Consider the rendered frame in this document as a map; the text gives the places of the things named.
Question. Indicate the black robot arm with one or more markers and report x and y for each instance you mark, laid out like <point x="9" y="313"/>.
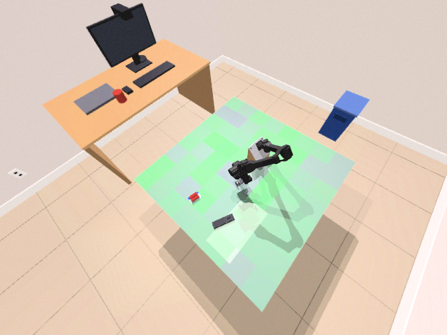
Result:
<point x="249" y="166"/>

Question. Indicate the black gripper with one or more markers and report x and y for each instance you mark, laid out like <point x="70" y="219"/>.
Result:
<point x="245" y="177"/>

